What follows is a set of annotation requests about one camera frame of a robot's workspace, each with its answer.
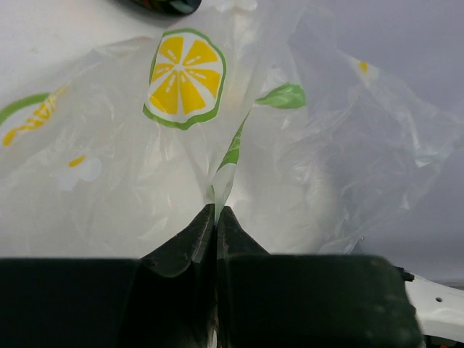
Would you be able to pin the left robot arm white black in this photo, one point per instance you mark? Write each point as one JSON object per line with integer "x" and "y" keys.
{"x": 213, "y": 285}

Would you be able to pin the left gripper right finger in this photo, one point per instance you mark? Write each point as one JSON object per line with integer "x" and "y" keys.
{"x": 291, "y": 300}

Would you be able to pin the translucent plastic bag lemon print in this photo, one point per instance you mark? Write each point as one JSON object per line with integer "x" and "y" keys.
{"x": 244, "y": 104}

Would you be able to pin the brown striped ceramic plate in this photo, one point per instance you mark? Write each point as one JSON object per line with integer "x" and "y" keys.
{"x": 170, "y": 8}

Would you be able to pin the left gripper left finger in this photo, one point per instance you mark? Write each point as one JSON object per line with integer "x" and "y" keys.
{"x": 163, "y": 299}

